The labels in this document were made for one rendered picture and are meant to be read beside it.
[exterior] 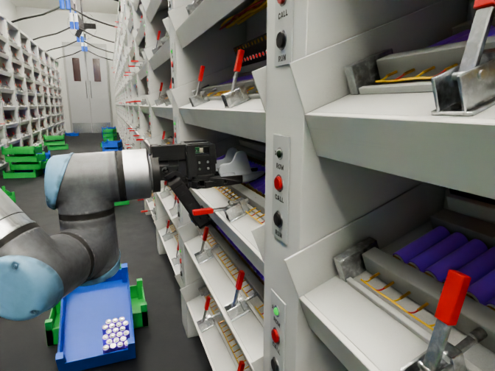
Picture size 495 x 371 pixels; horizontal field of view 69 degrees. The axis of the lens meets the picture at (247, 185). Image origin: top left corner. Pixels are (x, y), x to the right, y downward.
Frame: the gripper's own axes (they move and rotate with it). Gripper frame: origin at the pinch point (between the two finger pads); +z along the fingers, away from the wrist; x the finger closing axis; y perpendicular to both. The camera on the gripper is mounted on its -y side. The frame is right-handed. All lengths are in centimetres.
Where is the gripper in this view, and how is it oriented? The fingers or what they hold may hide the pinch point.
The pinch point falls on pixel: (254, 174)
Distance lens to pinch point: 72.8
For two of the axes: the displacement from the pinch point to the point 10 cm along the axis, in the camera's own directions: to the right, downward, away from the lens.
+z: 9.4, -1.0, 3.1
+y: -0.2, -9.7, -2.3
